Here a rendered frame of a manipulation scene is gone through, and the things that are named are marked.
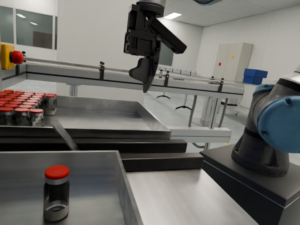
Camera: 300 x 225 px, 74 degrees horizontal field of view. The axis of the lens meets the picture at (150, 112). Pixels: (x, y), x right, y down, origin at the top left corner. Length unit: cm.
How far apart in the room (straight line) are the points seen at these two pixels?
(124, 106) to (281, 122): 40
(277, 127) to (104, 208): 35
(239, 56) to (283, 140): 658
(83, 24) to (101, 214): 183
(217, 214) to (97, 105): 44
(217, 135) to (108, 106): 138
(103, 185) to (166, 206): 8
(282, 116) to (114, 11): 176
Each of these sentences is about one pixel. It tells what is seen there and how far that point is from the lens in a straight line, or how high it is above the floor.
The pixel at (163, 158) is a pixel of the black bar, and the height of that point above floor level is 90.
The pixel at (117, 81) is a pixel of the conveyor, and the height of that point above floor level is 89.
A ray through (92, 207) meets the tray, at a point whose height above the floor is 88.
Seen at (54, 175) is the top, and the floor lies 93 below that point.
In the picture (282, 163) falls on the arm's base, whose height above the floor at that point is 83.
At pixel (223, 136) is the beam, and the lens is 190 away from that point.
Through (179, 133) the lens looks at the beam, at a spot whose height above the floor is 51.
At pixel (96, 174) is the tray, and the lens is 28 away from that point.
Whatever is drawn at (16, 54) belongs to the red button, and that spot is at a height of 100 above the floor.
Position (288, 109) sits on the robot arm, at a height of 98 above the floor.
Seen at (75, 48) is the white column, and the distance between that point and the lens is 196.
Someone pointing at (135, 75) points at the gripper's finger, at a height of 100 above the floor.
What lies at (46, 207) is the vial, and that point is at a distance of 22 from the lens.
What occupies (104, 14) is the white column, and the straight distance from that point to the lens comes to 199.
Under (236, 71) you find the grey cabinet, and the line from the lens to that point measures 699.
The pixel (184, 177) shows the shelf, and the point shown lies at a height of 88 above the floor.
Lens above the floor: 103
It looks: 14 degrees down
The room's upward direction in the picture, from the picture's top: 8 degrees clockwise
